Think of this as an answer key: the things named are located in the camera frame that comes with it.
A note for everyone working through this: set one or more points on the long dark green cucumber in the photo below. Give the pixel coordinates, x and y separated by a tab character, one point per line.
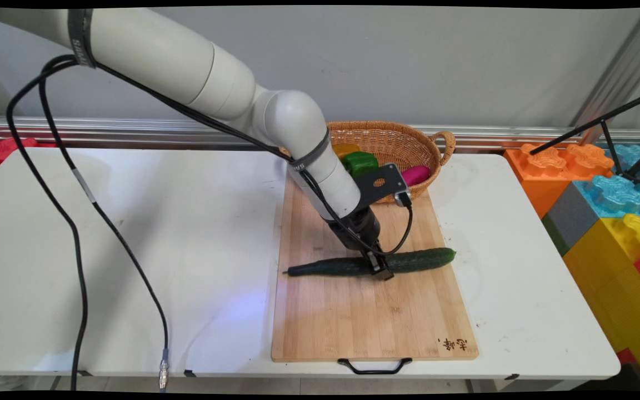
425	258

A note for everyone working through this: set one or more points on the black tripod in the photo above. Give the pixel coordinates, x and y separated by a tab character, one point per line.
609	136

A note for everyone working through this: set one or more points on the red cloth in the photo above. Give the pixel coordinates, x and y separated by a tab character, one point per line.
11	149

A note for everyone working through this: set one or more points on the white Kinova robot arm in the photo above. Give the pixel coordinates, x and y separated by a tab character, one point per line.
159	50

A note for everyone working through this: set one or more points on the colourful giant building blocks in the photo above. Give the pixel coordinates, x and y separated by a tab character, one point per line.
609	278

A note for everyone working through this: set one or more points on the aluminium rail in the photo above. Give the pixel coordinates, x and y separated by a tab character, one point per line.
131	130

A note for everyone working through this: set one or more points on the woven wicker basket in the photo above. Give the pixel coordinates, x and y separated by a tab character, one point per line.
403	144

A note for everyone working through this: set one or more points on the black table edge clip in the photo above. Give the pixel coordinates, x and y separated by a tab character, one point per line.
190	373
511	376

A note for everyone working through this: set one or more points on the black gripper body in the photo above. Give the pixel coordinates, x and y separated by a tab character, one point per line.
359	228

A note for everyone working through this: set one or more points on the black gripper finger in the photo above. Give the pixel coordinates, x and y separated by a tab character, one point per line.
385	273
366	254

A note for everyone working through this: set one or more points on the orange foam block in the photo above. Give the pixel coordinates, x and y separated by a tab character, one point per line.
542	172

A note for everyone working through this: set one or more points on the yellow toy pepper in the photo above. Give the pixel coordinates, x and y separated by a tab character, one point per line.
346	150

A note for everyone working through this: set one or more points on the grey foam block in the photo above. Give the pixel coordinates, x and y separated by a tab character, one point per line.
570	214

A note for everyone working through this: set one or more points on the green toy pepper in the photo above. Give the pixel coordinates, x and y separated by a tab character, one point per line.
361	163

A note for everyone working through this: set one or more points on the blue foam block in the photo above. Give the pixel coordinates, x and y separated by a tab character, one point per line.
614	194

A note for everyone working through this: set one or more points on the magenta toy eggplant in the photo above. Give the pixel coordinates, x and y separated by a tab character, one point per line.
415	175

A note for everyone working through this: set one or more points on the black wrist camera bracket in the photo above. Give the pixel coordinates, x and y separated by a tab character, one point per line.
378	189

